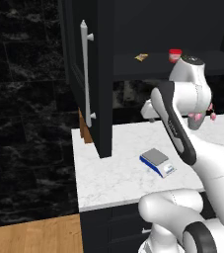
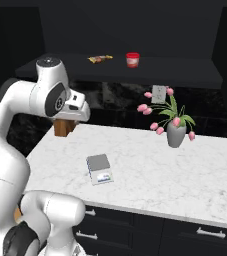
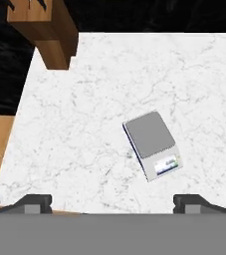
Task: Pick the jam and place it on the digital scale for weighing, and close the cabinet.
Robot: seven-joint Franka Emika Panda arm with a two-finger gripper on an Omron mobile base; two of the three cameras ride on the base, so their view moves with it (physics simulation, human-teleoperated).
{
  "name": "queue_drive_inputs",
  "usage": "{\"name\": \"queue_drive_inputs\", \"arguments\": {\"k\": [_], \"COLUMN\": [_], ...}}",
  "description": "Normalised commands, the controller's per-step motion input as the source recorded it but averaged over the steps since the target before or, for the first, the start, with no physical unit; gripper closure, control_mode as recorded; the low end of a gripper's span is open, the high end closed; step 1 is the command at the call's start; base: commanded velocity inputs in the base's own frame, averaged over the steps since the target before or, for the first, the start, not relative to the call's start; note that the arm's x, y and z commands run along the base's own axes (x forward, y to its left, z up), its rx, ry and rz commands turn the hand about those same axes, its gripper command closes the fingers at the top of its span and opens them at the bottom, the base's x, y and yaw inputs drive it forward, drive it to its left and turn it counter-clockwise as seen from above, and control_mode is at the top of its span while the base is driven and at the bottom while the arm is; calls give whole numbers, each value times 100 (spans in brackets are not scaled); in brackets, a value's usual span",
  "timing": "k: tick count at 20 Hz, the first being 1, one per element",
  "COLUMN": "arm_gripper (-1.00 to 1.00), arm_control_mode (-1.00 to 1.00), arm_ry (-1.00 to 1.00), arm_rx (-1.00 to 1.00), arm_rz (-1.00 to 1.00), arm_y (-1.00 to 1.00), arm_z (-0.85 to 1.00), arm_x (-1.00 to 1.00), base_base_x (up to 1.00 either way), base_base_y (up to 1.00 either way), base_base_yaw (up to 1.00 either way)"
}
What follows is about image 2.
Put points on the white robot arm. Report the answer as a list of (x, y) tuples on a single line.
[(8, 156)]

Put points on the grey vase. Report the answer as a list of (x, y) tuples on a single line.
[(176, 136)]

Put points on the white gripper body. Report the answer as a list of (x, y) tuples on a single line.
[(80, 112)]

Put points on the yellow brown wrapped snack bar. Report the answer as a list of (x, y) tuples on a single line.
[(99, 59)]

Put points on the brown wooden block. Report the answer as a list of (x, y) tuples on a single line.
[(64, 128)]

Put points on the dark open wall cabinet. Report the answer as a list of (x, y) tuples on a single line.
[(171, 71)]

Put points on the pink tulip bunch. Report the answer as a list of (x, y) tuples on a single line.
[(170, 111)]

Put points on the white wall socket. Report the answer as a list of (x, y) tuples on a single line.
[(158, 94)]

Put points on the red jam jar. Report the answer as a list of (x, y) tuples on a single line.
[(132, 60)]

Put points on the dark drawer front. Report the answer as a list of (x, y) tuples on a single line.
[(113, 238), (113, 216), (188, 233)]

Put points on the grey digital scale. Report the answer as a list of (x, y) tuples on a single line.
[(98, 166)]

